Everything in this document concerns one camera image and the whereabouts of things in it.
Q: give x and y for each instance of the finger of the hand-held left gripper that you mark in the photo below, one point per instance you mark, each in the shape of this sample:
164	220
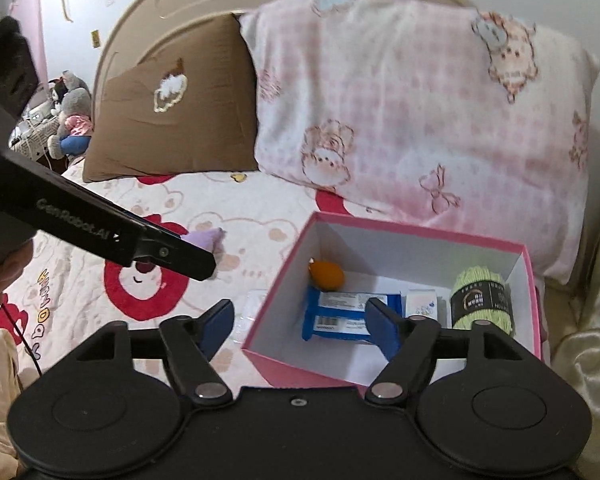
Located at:
180	255

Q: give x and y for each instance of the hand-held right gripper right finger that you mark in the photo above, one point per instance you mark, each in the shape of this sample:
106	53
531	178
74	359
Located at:
380	325

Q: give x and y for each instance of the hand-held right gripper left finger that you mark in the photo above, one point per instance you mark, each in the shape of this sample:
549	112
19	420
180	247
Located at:
217	325

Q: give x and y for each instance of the purple plush toy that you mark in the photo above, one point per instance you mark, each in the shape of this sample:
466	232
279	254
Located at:
207	237

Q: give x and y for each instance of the white tissue pack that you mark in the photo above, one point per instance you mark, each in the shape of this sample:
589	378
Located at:
420	302

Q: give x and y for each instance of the blue wipes packet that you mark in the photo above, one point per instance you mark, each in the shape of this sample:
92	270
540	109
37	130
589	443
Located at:
335	315

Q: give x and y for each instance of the orange ball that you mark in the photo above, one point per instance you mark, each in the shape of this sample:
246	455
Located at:
327	275

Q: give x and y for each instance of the pink cardboard box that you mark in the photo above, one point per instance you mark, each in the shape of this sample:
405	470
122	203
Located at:
290	367

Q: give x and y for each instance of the green yarn ball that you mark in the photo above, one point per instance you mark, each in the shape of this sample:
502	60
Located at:
480	280

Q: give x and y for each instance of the person's left hand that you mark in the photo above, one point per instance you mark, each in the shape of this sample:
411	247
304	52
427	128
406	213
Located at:
5	285

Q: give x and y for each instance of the bear printed blanket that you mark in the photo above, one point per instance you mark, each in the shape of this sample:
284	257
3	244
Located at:
260	210

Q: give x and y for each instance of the grey plush toy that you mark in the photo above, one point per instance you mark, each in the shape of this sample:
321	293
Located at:
75	100

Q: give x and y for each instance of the black and white plush toy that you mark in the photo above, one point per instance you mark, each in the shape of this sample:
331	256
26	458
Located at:
57	92

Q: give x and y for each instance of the brown pillow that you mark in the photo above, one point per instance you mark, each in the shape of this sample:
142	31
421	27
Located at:
190	130

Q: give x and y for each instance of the pink curtain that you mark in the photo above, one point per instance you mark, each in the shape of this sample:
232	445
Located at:
32	20

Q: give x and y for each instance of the beige fleece cloth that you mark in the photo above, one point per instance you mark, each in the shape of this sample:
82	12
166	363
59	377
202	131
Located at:
0	385

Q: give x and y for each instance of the cream satin cloth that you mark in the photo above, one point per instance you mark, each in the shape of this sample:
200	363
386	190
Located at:
590	335

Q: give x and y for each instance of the pink printed pillow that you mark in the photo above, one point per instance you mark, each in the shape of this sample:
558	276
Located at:
405	110

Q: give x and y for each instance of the beige headboard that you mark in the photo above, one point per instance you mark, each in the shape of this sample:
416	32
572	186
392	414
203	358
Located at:
180	10

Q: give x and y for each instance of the small yellow wall fixture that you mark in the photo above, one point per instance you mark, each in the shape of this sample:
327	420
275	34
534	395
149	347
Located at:
95	39

